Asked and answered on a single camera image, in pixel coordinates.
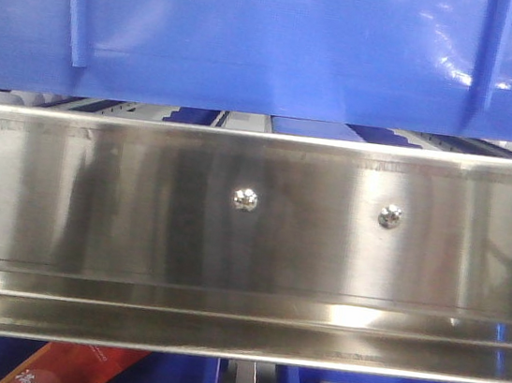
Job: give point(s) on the blue plastic bin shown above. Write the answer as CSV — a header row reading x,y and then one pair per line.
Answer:
x,y
439,66

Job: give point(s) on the red orange printed box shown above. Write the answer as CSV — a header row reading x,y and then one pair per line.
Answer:
x,y
59,362

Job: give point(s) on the left steel rail bolt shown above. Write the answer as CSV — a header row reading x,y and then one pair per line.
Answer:
x,y
244,199

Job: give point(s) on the steel rail bolt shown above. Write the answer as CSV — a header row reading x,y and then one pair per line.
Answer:
x,y
244,199
390,216

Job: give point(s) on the right steel rail bolt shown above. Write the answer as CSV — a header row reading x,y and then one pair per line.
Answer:
x,y
390,216

